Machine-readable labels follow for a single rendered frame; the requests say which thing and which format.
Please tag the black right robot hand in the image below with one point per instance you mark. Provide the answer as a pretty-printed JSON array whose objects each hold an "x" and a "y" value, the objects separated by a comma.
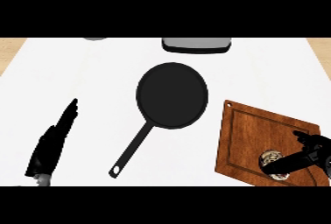
[{"x": 302, "y": 159}]

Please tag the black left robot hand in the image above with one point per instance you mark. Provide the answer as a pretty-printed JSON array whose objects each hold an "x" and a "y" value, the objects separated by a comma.
[{"x": 52, "y": 140}]

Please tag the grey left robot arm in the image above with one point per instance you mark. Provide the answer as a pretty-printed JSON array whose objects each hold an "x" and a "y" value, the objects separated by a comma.
[{"x": 43, "y": 179}]

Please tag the brown and white cupcake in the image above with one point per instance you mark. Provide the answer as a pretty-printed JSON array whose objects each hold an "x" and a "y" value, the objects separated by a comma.
[{"x": 271, "y": 157}]

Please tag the brown wooden cutting board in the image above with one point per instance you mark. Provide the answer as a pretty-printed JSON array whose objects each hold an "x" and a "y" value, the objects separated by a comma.
[{"x": 259, "y": 137}]

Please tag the black frying pan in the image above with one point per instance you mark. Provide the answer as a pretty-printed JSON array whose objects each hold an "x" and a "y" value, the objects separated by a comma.
[{"x": 172, "y": 96}]

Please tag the grey rounded object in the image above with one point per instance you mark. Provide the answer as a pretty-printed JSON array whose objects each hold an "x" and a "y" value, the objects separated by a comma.
[{"x": 95, "y": 38}]

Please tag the grey and black appliance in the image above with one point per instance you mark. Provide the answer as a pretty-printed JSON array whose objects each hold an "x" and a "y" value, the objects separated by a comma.
[{"x": 197, "y": 45}]

